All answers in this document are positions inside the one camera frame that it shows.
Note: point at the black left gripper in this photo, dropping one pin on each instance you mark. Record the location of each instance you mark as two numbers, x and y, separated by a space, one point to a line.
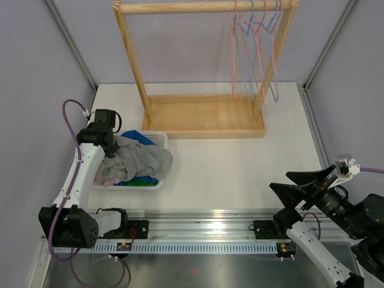
113 150

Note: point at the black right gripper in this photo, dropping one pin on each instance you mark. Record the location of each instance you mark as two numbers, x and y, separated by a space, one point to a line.
292 194

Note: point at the blue tank top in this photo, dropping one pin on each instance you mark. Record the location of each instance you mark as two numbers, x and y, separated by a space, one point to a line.
135 135

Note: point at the grey tank top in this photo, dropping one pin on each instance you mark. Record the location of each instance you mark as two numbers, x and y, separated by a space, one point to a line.
136 159

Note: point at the mauve tank top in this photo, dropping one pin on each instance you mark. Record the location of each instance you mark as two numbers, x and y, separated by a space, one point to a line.
107 181

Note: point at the green tank top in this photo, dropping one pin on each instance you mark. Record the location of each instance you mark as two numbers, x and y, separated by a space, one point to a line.
139 182

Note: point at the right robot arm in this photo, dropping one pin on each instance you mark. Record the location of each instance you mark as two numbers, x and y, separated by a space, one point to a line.
362 222

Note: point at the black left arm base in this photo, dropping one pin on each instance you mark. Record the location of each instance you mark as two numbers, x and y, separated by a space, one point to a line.
114 223

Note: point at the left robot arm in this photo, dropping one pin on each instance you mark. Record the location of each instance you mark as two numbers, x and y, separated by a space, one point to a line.
66 223

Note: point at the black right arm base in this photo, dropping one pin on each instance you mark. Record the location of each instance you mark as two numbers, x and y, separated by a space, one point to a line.
276 228

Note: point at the translucent white plastic basket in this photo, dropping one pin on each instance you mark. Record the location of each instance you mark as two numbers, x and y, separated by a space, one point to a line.
160 139

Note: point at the wooden clothes rack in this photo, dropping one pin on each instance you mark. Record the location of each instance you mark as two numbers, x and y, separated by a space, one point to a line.
179 53

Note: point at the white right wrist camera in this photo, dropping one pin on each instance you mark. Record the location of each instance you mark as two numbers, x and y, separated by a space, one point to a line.
346 168

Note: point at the aluminium frame post left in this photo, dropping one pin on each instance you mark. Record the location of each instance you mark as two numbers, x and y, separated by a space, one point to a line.
66 35

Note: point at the aluminium frame post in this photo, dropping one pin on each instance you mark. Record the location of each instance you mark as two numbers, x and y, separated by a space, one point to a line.
330 43
66 35

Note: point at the aluminium mounting rail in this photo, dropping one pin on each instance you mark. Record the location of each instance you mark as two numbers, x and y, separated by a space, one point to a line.
198 226

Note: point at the white slotted cable duct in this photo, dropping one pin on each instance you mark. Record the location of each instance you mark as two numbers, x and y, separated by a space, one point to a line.
183 248

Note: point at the aluminium frame post right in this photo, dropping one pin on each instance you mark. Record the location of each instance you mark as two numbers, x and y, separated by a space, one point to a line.
330 43

